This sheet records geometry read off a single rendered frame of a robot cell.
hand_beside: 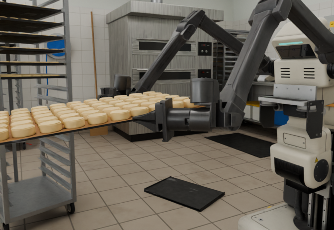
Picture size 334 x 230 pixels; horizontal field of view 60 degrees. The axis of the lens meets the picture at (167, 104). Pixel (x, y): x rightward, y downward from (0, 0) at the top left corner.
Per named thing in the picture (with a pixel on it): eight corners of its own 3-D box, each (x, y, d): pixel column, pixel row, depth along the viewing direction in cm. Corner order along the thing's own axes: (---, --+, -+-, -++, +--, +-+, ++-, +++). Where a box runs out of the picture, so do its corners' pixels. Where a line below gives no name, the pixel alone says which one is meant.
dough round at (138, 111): (151, 115, 78) (151, 108, 78) (134, 118, 76) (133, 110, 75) (143, 112, 82) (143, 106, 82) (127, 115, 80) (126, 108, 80)
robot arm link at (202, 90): (242, 126, 71) (218, 125, 78) (242, 80, 72) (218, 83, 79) (205, 127, 64) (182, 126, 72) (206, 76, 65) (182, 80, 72)
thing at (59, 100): (68, 104, 205) (68, 99, 205) (64, 104, 203) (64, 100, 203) (37, 97, 252) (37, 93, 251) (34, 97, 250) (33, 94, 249)
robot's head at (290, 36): (298, 44, 143) (285, 20, 137) (340, 41, 125) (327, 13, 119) (282, 64, 140) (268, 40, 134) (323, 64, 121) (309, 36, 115)
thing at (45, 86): (68, 91, 204) (67, 87, 203) (64, 91, 202) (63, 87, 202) (36, 87, 251) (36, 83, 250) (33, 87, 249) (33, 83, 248)
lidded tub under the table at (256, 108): (250, 119, 498) (251, 104, 494) (270, 117, 519) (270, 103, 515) (267, 123, 464) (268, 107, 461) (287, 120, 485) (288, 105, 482)
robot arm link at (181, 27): (198, 2, 122) (187, 4, 131) (183, 31, 122) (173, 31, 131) (266, 53, 142) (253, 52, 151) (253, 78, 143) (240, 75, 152)
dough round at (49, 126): (51, 127, 72) (50, 119, 72) (66, 128, 70) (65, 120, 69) (35, 132, 68) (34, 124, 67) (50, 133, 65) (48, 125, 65)
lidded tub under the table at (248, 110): (235, 115, 534) (235, 102, 530) (254, 114, 554) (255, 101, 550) (249, 119, 500) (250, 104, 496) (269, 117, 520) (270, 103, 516)
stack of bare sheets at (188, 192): (224, 194, 255) (224, 191, 255) (200, 212, 224) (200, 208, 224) (171, 178, 292) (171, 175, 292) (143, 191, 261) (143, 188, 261)
